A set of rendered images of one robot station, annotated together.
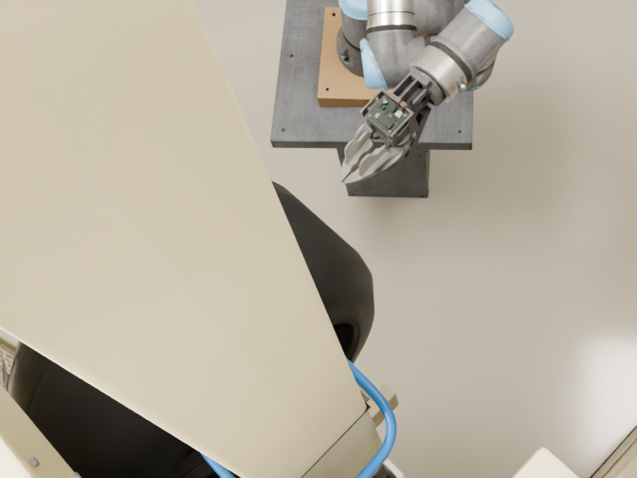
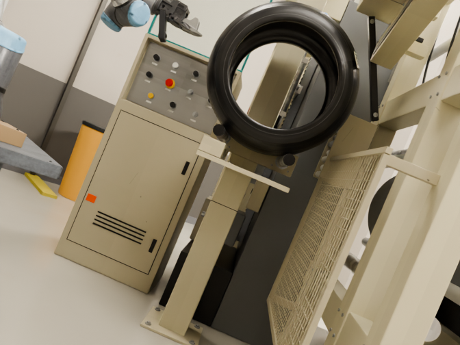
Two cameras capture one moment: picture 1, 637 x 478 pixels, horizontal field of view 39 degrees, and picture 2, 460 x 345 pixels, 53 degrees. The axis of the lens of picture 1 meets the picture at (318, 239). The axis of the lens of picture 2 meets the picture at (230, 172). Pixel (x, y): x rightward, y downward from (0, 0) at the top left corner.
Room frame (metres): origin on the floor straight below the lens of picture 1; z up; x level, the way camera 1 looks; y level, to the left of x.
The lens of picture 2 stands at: (2.12, 1.07, 0.80)
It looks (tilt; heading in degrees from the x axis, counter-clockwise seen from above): 1 degrees down; 208
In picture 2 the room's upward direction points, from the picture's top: 23 degrees clockwise
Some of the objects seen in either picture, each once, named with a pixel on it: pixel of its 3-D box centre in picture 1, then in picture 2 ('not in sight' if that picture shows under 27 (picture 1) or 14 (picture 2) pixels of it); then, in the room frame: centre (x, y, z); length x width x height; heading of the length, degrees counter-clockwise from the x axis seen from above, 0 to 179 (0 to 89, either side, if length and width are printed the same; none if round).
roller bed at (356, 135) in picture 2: not in sight; (343, 152); (0.08, 0.47, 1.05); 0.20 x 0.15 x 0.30; 26
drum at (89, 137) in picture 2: not in sight; (92, 163); (-0.93, -1.87, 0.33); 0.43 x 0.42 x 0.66; 157
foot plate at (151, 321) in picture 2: not in sight; (173, 325); (0.23, 0.10, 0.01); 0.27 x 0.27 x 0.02; 26
